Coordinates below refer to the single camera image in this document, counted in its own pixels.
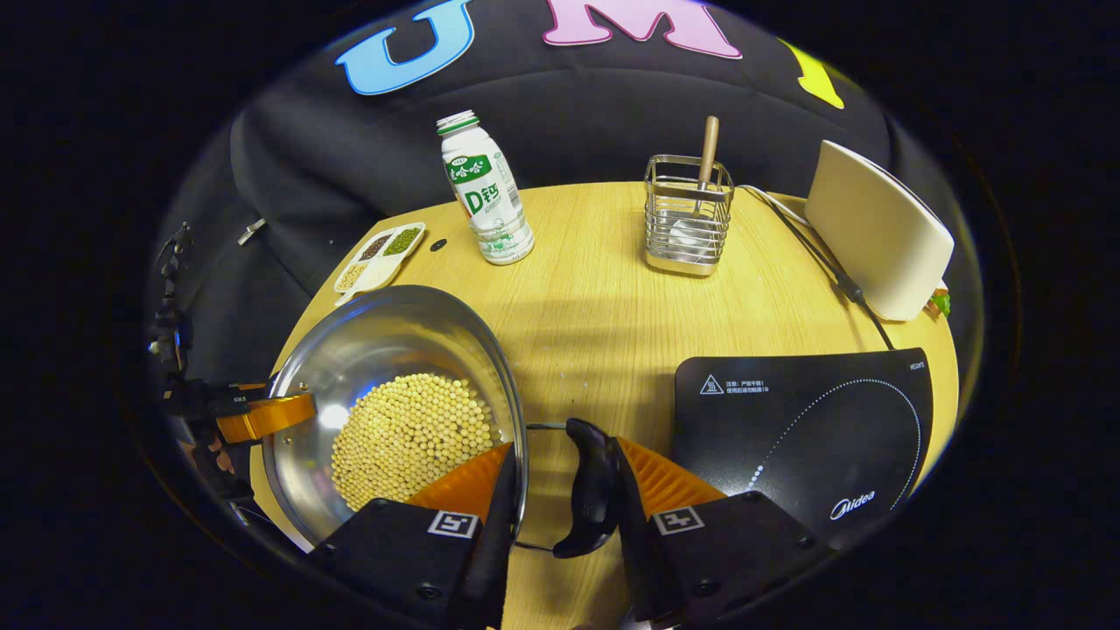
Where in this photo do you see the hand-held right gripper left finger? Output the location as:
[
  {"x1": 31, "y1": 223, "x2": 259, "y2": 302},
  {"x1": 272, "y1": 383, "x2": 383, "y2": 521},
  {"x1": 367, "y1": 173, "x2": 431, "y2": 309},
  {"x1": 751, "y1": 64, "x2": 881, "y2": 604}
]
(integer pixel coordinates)
[{"x1": 311, "y1": 442, "x2": 528, "y2": 630}]

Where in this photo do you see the pile of yellow soybeans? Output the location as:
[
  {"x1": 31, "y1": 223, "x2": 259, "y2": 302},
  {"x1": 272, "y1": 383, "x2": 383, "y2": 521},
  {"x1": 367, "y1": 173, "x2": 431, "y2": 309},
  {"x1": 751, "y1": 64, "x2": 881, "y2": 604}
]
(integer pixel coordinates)
[{"x1": 330, "y1": 374, "x2": 497, "y2": 514}]

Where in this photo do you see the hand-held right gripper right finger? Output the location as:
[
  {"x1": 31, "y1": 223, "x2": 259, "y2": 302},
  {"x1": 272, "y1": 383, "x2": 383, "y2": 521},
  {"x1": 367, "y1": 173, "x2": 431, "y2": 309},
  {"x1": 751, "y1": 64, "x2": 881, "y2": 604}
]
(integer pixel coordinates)
[{"x1": 611, "y1": 436, "x2": 834, "y2": 627}]

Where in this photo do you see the black toaster cable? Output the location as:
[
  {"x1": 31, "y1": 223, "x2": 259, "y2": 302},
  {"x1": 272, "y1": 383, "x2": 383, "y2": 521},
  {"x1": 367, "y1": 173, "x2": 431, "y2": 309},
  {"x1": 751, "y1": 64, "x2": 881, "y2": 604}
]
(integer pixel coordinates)
[{"x1": 738, "y1": 184, "x2": 899, "y2": 352}]

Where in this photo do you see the steel pot with black handles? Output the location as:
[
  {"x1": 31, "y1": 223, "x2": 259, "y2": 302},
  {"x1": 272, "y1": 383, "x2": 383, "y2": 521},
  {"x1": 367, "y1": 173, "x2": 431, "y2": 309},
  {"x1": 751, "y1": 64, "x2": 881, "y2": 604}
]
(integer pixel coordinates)
[{"x1": 261, "y1": 283, "x2": 627, "y2": 561}]

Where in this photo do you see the white divided bean dish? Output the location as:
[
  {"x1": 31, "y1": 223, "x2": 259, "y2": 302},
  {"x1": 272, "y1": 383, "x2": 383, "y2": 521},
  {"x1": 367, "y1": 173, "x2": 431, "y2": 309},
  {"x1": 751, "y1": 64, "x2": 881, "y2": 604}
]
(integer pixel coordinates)
[{"x1": 333, "y1": 221, "x2": 428, "y2": 307}]

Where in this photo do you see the black induction cooktop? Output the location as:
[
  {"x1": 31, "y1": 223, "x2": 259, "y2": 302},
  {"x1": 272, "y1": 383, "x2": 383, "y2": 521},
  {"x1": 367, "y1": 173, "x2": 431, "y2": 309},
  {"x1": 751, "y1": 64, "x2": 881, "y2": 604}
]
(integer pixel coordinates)
[{"x1": 672, "y1": 347, "x2": 935, "y2": 550}]

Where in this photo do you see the wooden-handled spoon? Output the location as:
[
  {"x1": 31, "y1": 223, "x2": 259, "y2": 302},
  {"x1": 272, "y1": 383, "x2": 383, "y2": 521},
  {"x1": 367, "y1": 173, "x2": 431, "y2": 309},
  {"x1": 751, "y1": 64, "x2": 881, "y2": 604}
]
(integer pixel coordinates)
[{"x1": 669, "y1": 115, "x2": 722, "y2": 256}]

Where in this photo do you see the white toaster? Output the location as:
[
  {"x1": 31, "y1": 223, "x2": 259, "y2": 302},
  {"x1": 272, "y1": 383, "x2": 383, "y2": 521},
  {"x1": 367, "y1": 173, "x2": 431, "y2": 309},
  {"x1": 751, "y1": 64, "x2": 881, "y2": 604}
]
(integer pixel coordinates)
[{"x1": 804, "y1": 139, "x2": 956, "y2": 323}]

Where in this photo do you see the steel wire utensil holder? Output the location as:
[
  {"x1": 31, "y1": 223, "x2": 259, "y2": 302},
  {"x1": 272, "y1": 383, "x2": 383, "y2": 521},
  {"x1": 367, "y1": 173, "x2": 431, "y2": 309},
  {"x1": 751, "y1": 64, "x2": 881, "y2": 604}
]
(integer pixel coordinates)
[{"x1": 644, "y1": 154, "x2": 735, "y2": 279}]

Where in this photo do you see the white green drink bottle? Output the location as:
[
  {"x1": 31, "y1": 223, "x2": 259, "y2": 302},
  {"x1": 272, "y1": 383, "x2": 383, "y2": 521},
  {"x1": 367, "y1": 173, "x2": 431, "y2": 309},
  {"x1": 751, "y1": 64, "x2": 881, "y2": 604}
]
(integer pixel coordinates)
[{"x1": 437, "y1": 109, "x2": 536, "y2": 266}]

